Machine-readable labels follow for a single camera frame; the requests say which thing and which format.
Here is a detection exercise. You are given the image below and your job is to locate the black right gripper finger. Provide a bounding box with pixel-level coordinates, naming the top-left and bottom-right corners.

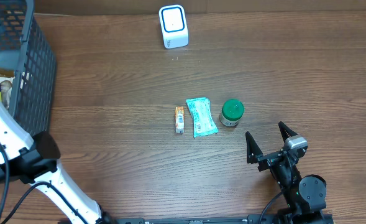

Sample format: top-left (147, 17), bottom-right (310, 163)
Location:
top-left (278, 121), bottom-right (298, 142)
top-left (245, 131), bottom-right (263, 164)

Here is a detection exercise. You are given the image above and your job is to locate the grey plastic mesh basket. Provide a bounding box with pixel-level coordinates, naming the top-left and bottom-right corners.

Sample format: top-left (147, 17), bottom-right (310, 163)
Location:
top-left (0, 0), bottom-right (57, 136)

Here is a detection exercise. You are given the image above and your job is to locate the green lid jar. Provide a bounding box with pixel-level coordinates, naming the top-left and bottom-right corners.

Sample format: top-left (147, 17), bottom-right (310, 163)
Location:
top-left (219, 99), bottom-right (245, 127)

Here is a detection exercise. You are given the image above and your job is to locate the teal plastic packet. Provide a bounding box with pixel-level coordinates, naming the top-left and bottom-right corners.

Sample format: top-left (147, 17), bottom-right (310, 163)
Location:
top-left (186, 97), bottom-right (218, 138)

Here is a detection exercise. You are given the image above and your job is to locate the beige snack pouch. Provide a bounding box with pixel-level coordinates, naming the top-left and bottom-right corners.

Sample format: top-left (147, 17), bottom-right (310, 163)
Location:
top-left (0, 68), bottom-right (14, 110)

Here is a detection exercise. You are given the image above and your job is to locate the orange small snack box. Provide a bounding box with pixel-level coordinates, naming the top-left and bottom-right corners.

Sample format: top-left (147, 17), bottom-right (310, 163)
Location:
top-left (175, 106), bottom-right (185, 134)

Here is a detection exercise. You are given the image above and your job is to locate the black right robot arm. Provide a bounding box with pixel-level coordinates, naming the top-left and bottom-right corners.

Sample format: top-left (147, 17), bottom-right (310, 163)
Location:
top-left (245, 121), bottom-right (333, 223)

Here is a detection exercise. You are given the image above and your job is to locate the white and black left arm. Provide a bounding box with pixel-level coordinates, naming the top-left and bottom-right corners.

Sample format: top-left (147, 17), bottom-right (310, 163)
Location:
top-left (0, 1), bottom-right (114, 223)

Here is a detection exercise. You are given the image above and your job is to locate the white barcode scanner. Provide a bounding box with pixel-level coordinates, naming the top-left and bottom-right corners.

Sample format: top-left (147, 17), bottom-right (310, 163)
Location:
top-left (158, 4), bottom-right (189, 49)

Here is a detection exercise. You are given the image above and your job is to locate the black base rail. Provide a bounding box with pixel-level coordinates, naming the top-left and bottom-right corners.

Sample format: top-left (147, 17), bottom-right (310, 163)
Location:
top-left (114, 213), bottom-right (335, 224)

